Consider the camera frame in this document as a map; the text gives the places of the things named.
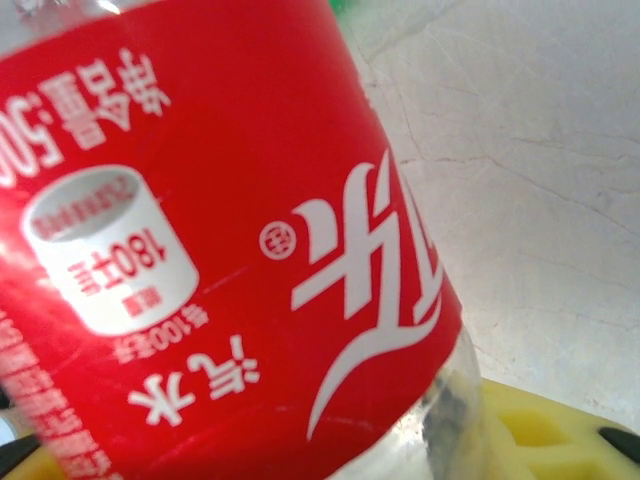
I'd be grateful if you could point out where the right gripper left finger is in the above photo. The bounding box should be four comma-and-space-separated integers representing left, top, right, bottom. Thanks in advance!
0, 430, 67, 480

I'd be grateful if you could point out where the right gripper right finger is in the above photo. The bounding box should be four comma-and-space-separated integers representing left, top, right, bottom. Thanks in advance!
434, 378, 640, 480

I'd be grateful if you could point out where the Coca-Cola bottle red cap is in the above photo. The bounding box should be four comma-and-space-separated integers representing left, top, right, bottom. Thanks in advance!
0, 0, 484, 480

